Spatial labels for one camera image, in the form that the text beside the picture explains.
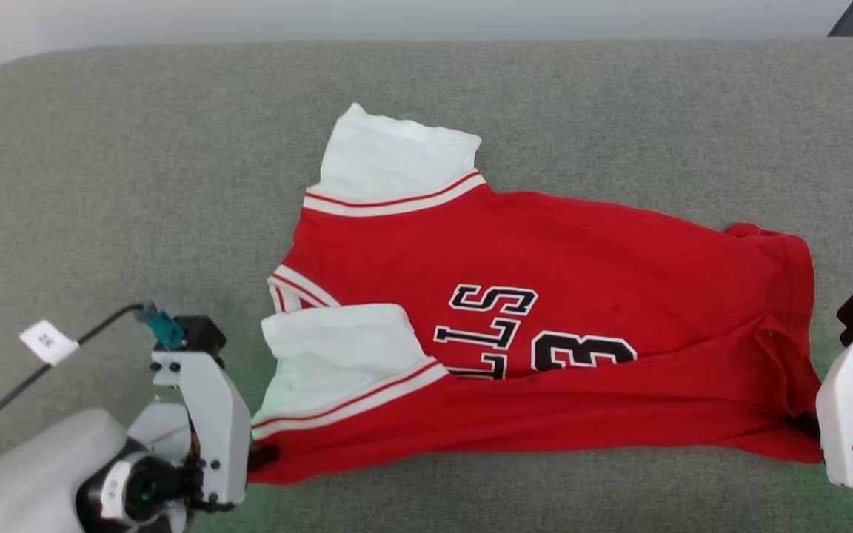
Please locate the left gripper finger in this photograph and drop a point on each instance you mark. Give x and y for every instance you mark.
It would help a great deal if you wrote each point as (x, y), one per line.
(262, 454)

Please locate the red and white jersey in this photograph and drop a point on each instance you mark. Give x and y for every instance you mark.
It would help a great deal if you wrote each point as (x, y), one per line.
(545, 244)

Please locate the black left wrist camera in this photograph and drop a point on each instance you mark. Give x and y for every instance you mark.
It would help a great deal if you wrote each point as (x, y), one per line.
(201, 334)

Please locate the teal left camera connector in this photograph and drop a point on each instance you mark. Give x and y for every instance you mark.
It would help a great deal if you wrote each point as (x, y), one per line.
(166, 329)

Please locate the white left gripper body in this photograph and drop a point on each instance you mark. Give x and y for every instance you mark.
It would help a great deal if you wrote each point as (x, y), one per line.
(223, 437)

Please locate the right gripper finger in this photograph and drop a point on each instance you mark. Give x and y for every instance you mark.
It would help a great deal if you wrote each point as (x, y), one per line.
(805, 426)

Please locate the grey fabric sofa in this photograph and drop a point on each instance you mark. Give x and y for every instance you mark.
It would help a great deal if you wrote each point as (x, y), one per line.
(138, 185)

